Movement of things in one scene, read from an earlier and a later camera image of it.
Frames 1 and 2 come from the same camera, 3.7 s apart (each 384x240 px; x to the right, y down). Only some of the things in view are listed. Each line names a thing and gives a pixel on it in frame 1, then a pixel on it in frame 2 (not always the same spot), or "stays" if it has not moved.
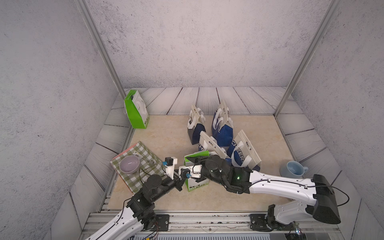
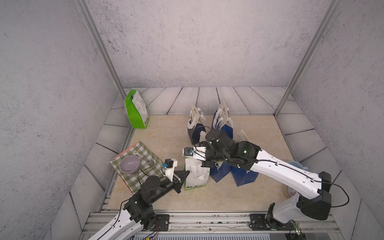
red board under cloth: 124,151 stays
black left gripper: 178,181 stays
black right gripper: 201,160 to 206,164
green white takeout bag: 136,109 stays
